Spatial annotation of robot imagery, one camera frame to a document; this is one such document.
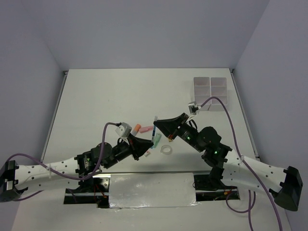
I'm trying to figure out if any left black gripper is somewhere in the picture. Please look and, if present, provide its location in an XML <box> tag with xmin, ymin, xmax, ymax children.
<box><xmin>104</xmin><ymin>132</ymin><xmax>153</xmax><ymax>168</ymax></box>

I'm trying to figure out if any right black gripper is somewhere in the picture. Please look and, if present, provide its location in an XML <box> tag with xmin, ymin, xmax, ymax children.
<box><xmin>153</xmin><ymin>113</ymin><xmax>204</xmax><ymax>152</ymax></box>

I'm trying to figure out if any blue pen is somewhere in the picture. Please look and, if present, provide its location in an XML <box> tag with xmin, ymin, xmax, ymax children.
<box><xmin>152</xmin><ymin>116</ymin><xmax>158</xmax><ymax>142</ymax></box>

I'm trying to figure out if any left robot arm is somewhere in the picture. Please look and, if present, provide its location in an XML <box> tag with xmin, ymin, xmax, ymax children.
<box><xmin>0</xmin><ymin>135</ymin><xmax>153</xmax><ymax>202</ymax></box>

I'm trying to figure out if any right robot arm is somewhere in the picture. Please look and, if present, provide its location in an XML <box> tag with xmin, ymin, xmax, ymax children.
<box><xmin>154</xmin><ymin>113</ymin><xmax>303</xmax><ymax>211</ymax></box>

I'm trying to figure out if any green stapler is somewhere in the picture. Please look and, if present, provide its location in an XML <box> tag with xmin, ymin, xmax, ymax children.
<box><xmin>152</xmin><ymin>133</ymin><xmax>162</xmax><ymax>148</ymax></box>

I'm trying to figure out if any orange capped clear tube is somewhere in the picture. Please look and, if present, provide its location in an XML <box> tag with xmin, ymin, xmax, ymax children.
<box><xmin>131</xmin><ymin>124</ymin><xmax>141</xmax><ymax>136</ymax></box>

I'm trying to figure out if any clear tape roll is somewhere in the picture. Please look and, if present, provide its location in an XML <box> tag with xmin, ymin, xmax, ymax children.
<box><xmin>160</xmin><ymin>145</ymin><xmax>172</xmax><ymax>155</ymax></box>

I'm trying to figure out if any silver foil covered plate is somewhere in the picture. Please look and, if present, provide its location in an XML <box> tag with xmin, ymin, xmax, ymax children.
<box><xmin>109</xmin><ymin>173</ymin><xmax>197</xmax><ymax>208</ymax></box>

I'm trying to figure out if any left white compartment container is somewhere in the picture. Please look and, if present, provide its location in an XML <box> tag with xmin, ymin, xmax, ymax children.
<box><xmin>193</xmin><ymin>77</ymin><xmax>211</xmax><ymax>106</ymax></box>

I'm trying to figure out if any white compartment container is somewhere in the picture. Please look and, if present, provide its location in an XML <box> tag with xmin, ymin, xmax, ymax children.
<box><xmin>193</xmin><ymin>77</ymin><xmax>211</xmax><ymax>106</ymax></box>
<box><xmin>209</xmin><ymin>77</ymin><xmax>228</xmax><ymax>112</ymax></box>

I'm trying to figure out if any right white compartment container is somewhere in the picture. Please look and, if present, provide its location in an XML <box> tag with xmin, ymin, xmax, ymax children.
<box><xmin>209</xmin><ymin>77</ymin><xmax>228</xmax><ymax>112</ymax></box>

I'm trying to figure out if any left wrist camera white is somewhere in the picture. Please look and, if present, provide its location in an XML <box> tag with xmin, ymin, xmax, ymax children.
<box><xmin>115</xmin><ymin>122</ymin><xmax>132</xmax><ymax>141</ymax></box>

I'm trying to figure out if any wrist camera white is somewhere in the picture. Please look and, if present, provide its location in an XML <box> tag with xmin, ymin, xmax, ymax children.
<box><xmin>186</xmin><ymin>101</ymin><xmax>200</xmax><ymax>122</ymax></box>
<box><xmin>115</xmin><ymin>122</ymin><xmax>132</xmax><ymax>141</ymax></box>

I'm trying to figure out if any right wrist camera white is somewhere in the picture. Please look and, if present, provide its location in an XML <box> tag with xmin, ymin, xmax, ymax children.
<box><xmin>186</xmin><ymin>101</ymin><xmax>200</xmax><ymax>122</ymax></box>

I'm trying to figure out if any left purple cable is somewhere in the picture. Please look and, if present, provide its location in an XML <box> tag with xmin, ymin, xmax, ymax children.
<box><xmin>4</xmin><ymin>122</ymin><xmax>121</xmax><ymax>202</ymax></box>

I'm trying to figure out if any purple cable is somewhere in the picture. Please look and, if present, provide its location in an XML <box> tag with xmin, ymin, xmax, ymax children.
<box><xmin>4</xmin><ymin>122</ymin><xmax>121</xmax><ymax>202</ymax></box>
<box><xmin>199</xmin><ymin>97</ymin><xmax>283</xmax><ymax>231</ymax></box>

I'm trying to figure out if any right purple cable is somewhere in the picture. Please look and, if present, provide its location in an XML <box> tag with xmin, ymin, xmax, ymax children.
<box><xmin>199</xmin><ymin>97</ymin><xmax>283</xmax><ymax>231</ymax></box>

